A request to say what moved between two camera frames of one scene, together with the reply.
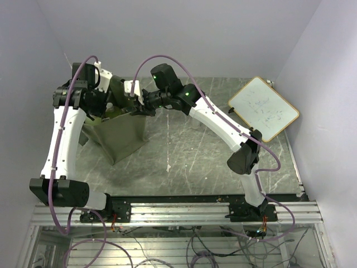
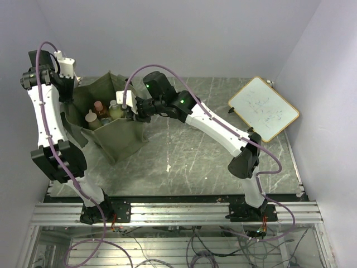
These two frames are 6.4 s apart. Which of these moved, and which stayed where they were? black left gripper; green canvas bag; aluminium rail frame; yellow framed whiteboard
Moved: black left gripper; green canvas bag
Stayed: aluminium rail frame; yellow framed whiteboard
